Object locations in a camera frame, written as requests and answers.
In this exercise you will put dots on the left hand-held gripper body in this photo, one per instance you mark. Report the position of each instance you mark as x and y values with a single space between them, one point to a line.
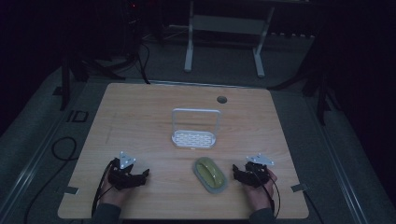
122 179

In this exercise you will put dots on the grey oval dish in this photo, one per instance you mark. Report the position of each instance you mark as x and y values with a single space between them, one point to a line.
218 188

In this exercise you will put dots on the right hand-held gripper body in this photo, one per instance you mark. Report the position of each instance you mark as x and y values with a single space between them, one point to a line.
257 174

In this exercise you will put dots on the person's left hand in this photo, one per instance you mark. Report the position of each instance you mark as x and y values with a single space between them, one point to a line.
112 193

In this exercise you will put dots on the yellow-green oval soap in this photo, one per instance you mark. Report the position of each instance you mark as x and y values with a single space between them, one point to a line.
210 172

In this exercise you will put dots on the grey tape piece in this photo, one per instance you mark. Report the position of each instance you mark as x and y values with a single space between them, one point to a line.
299 187
71 190

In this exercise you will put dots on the black tripod stand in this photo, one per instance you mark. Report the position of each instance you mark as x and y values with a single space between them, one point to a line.
321 96
66 84

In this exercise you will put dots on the white metal stand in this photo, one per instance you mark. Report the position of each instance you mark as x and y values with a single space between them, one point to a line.
227 26

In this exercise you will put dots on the person's right hand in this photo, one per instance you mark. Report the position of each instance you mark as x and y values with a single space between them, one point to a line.
261 194

